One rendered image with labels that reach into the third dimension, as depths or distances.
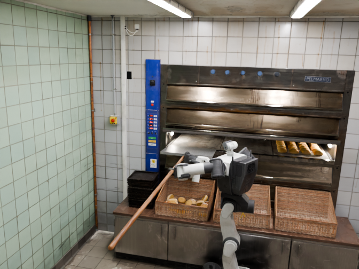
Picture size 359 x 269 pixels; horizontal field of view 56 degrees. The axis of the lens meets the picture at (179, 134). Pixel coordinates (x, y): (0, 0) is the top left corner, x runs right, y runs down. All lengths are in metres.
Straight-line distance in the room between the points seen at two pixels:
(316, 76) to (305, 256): 1.75
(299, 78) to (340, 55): 0.41
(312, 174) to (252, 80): 1.17
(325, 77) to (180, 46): 1.49
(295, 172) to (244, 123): 0.76
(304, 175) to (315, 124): 0.55
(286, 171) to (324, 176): 0.38
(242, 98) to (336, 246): 1.67
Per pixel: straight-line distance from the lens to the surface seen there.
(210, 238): 3.55
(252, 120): 3.66
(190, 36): 3.66
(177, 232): 3.59
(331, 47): 3.65
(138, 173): 3.83
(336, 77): 3.69
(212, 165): 2.63
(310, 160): 3.79
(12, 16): 3.02
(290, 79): 3.63
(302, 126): 3.68
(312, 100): 3.66
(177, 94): 3.71
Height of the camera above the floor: 2.22
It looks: 13 degrees down
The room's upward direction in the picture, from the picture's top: 1 degrees clockwise
